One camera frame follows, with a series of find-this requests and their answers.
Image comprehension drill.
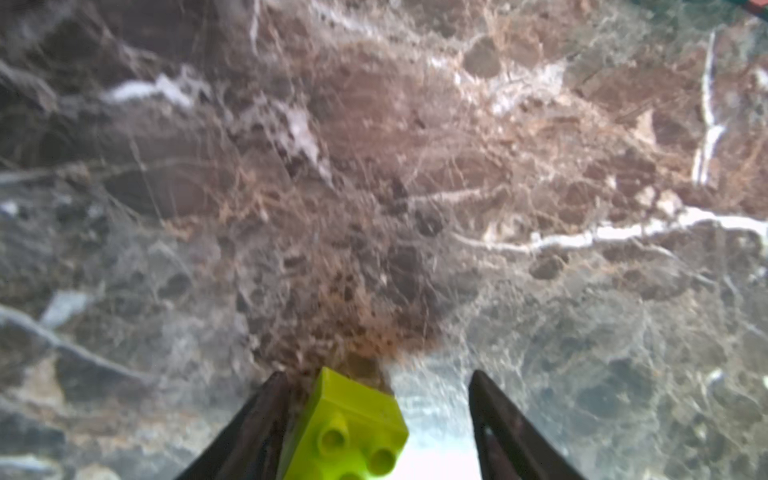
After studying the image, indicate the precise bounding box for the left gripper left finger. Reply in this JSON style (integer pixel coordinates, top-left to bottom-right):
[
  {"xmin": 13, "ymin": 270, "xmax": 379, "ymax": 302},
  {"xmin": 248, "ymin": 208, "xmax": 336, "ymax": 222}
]
[{"xmin": 177, "ymin": 372, "xmax": 290, "ymax": 480}]

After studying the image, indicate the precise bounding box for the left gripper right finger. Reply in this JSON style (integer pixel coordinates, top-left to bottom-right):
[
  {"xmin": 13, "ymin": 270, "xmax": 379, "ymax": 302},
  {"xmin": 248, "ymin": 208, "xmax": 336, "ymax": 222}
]
[{"xmin": 468, "ymin": 370, "xmax": 584, "ymax": 480}]

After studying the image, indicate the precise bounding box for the green brick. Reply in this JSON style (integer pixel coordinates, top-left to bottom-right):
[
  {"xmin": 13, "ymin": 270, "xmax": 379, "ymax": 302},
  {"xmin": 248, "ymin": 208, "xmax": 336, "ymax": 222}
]
[{"xmin": 277, "ymin": 367, "xmax": 409, "ymax": 480}]

